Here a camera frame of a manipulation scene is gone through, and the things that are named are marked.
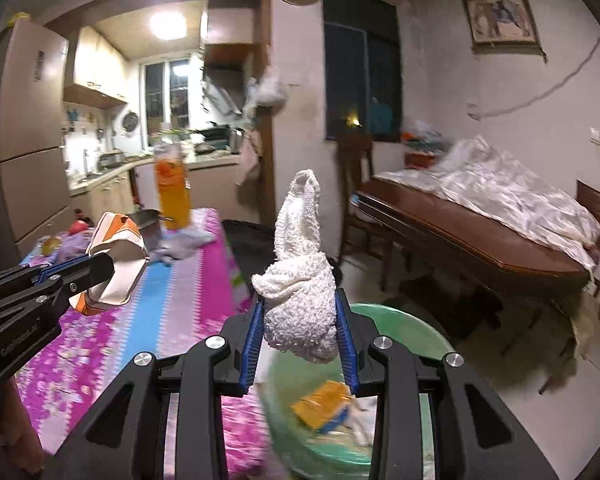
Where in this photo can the grey glove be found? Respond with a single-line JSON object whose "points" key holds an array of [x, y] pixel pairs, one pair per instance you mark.
{"points": [[182, 246]]}

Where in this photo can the cream upper kitchen cabinets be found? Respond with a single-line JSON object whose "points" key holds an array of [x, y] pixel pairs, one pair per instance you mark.
{"points": [[97, 70]]}

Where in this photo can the orange white cloth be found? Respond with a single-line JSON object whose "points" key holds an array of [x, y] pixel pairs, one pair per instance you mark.
{"points": [[115, 260]]}

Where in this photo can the dark wooden dining table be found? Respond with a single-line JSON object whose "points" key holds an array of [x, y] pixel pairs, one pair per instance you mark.
{"points": [[460, 245]]}

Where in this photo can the hanging round strainer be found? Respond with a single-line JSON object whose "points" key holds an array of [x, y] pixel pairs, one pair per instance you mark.
{"points": [[130, 121]]}

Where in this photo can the pink hanging towel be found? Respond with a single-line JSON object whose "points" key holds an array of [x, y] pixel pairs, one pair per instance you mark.
{"points": [[250, 157]]}

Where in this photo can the steel mug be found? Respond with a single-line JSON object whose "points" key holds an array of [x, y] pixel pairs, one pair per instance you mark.
{"points": [[147, 226]]}

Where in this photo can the dark wooden chair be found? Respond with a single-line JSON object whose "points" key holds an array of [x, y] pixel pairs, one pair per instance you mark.
{"points": [[355, 180]]}

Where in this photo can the hanging clear plastic bag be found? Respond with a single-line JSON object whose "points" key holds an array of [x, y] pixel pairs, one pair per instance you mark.
{"points": [[270, 90]]}

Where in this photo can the yellow brown pear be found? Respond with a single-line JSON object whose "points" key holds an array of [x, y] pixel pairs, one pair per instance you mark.
{"points": [[50, 245]]}

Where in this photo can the white plastic sheet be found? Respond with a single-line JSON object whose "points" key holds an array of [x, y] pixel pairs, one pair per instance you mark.
{"points": [[505, 195]]}

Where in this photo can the framed elephant picture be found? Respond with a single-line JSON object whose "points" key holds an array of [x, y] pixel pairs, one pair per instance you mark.
{"points": [[501, 17]]}

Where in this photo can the steel kettle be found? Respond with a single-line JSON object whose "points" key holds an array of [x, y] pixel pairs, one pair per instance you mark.
{"points": [[236, 141]]}

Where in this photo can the steel range hood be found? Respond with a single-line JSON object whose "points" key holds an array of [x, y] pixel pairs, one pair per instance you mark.
{"points": [[220, 95]]}

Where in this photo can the floral purple blue tablecloth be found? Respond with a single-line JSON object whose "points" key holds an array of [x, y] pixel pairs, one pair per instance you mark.
{"points": [[130, 340]]}

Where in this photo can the cream lower kitchen cabinets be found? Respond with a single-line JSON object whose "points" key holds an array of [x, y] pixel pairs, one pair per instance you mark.
{"points": [[105, 190]]}

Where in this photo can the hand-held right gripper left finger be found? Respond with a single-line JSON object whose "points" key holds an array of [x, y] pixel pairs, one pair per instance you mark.
{"points": [[252, 350]]}

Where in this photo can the dark room window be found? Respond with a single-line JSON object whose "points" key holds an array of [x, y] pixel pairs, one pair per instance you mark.
{"points": [[362, 65]]}

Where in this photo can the person's left hand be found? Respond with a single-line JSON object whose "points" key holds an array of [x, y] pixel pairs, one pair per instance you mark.
{"points": [[10, 425]]}

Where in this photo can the silver refrigerator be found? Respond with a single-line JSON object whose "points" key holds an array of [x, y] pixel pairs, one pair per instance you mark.
{"points": [[25, 135]]}

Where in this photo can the green lined trash bin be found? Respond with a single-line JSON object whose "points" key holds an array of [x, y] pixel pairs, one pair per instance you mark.
{"points": [[405, 320]]}

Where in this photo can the red apple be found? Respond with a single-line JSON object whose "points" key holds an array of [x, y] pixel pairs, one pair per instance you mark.
{"points": [[80, 225]]}

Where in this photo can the yellow blue sponge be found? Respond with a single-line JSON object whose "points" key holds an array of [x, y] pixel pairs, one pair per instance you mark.
{"points": [[322, 402]]}

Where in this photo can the black wok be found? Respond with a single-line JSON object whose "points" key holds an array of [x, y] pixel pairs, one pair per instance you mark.
{"points": [[212, 135]]}

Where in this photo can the cream kitchen cabinets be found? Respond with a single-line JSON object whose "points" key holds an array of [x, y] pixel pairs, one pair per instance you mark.
{"points": [[105, 190], [97, 70]]}

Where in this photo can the kitchen ceiling light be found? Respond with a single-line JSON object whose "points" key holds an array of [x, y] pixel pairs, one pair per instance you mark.
{"points": [[168, 25]]}

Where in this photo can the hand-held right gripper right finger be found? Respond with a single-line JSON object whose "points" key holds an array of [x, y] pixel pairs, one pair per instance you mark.
{"points": [[344, 345]]}

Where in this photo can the orange juice bottle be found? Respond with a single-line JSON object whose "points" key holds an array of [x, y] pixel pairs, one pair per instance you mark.
{"points": [[172, 185]]}

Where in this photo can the white knit glove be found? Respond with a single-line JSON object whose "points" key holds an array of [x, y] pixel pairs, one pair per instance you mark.
{"points": [[300, 280]]}

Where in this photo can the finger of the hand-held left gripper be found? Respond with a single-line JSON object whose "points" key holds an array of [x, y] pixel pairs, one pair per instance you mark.
{"points": [[30, 295], [80, 265]]}

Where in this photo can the barred kitchen window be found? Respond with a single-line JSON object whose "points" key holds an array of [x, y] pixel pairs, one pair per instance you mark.
{"points": [[167, 105]]}

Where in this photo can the beige cloth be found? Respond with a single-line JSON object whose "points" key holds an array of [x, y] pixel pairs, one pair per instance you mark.
{"points": [[587, 330]]}

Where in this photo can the pile of bowls and baskets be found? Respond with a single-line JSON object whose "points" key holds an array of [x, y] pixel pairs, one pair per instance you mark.
{"points": [[420, 140]]}

